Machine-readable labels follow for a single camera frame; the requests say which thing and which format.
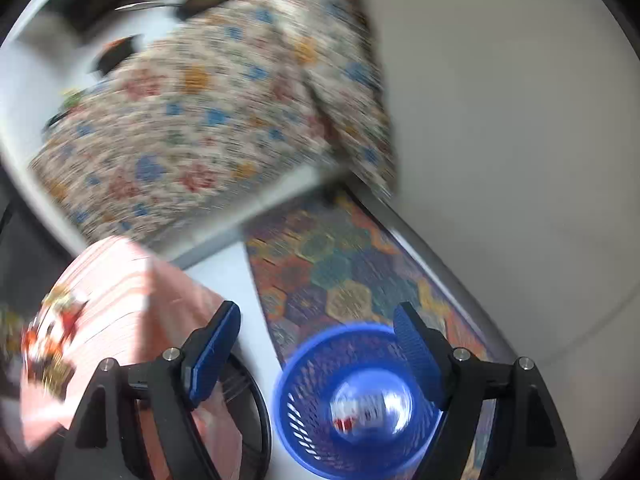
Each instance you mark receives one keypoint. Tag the black round table base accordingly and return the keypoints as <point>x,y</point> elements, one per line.
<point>262,420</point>

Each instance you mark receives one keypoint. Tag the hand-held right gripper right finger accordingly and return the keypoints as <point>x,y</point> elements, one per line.
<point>417,355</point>

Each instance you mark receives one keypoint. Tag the blue mesh wastebasket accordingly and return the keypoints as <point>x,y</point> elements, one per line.
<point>300,385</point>

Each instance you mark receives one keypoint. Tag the round table pink striped cloth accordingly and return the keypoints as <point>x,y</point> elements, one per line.
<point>120,285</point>

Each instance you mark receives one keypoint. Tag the sofa with patterned cover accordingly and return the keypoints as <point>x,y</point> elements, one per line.
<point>200,110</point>

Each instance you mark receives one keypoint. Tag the colourful hexagon patterned rug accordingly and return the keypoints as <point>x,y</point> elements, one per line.
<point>340,270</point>

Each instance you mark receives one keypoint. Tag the red and white can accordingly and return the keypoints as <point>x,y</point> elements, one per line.
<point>360,407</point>

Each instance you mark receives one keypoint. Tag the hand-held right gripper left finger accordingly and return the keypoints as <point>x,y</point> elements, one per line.
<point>215,355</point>

